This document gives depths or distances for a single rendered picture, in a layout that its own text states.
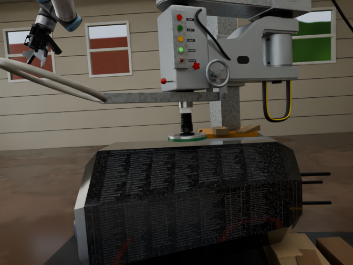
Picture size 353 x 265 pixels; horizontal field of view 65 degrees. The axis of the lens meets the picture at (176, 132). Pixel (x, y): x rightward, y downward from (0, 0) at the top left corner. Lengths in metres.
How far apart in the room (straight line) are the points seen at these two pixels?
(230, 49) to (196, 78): 0.27
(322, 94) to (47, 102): 7.54
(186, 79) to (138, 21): 6.69
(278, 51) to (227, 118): 0.76
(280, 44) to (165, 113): 6.09
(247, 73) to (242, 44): 0.16
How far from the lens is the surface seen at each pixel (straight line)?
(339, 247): 2.12
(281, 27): 1.88
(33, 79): 1.61
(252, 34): 1.73
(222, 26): 2.44
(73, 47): 8.40
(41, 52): 1.59
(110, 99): 1.38
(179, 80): 1.44
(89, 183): 1.50
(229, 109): 2.38
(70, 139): 8.39
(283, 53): 1.88
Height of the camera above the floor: 1.03
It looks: 6 degrees down
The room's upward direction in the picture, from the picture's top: 3 degrees counter-clockwise
